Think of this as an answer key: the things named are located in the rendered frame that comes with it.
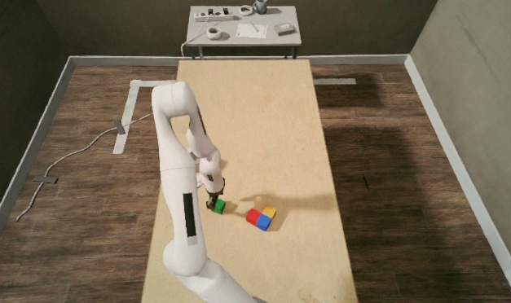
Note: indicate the white mug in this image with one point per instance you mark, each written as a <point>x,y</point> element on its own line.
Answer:
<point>196,159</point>

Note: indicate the yellow cube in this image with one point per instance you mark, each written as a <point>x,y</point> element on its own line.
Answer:
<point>269,211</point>

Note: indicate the red cube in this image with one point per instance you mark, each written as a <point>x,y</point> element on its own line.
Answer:
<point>253,216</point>

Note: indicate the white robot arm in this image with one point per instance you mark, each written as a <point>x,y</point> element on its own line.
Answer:
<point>186,254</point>

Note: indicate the blue cube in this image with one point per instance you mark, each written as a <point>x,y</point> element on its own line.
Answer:
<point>263,222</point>

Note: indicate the green cube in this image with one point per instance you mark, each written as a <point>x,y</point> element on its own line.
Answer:
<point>220,206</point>

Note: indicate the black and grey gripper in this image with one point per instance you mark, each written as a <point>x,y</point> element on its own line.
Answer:
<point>213,197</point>

